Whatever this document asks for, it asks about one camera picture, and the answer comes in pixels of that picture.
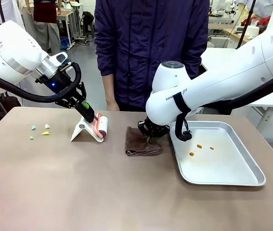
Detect black backpack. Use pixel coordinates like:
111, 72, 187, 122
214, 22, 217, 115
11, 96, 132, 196
81, 11, 95, 25

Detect person in purple jacket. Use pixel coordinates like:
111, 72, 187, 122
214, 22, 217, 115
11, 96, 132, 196
94, 0, 211, 112

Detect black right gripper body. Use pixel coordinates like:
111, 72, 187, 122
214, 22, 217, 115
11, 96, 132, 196
146, 117, 170, 134

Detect wood top desk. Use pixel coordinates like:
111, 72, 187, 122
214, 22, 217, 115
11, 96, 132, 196
56, 9, 82, 49

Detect person's right hand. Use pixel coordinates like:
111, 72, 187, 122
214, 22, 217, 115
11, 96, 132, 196
106, 100, 120, 112

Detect red cloth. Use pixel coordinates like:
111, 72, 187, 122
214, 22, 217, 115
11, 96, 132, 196
256, 16, 272, 27

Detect lint roller on white stand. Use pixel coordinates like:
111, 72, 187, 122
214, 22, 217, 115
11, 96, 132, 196
70, 117, 105, 144

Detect blue plastic bag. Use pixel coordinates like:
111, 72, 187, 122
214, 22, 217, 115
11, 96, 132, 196
60, 38, 70, 51

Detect person in white coat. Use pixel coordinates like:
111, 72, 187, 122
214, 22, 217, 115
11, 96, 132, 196
0, 0, 25, 28

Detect person's right forearm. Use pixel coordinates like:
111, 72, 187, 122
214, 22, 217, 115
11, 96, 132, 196
102, 73, 118, 103

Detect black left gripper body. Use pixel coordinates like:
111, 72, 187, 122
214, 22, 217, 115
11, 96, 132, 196
35, 69, 80, 97

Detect person in dark red apron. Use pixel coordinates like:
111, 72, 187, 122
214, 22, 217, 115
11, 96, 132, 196
22, 0, 62, 55

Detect silver metal tray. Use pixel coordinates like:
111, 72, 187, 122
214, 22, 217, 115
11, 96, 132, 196
169, 120, 266, 186

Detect dark bag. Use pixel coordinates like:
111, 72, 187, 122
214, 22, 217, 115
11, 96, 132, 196
0, 92, 22, 114

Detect brown towel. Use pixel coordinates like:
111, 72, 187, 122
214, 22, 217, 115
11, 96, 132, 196
124, 126, 163, 157

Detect wood top work table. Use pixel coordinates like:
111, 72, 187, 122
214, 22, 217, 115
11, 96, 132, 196
208, 23, 260, 49

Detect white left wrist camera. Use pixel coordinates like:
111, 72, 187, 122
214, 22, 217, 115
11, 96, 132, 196
52, 51, 69, 67

